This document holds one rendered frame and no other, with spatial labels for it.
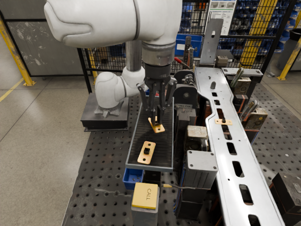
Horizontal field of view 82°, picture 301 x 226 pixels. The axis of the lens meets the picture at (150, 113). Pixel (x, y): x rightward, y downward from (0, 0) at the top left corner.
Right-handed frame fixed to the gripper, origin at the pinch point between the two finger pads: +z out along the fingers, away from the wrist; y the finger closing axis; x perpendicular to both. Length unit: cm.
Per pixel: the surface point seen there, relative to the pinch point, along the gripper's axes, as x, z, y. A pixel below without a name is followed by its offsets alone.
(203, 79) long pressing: 49, 20, 54
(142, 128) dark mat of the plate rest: -0.7, 4.1, -5.6
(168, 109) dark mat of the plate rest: 7.0, 4.2, 8.1
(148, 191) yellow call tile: -23.3, 4.0, -10.4
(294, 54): 158, 73, 314
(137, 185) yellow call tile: -20.9, 4.0, -12.8
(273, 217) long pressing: -36.0, 19.9, 26.5
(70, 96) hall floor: 225, 121, -66
